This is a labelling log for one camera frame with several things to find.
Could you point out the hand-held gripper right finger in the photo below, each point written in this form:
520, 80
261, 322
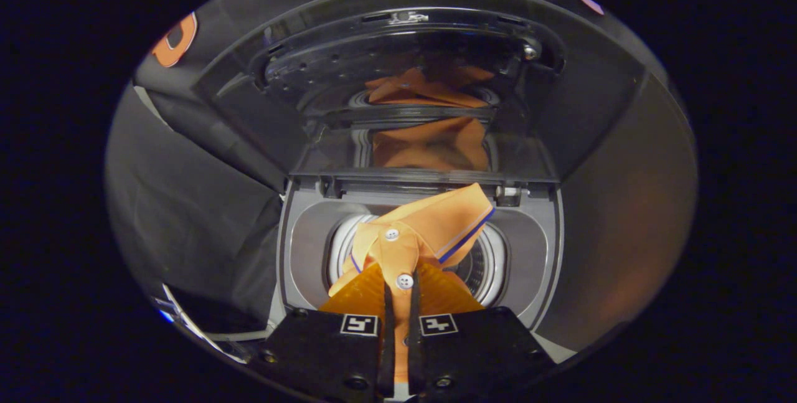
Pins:
479, 347

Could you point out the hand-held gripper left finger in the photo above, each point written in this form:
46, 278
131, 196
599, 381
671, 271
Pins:
324, 347

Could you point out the orange polo shirt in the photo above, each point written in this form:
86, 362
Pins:
436, 222

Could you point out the dark washing machine lid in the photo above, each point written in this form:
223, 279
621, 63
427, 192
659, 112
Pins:
249, 104

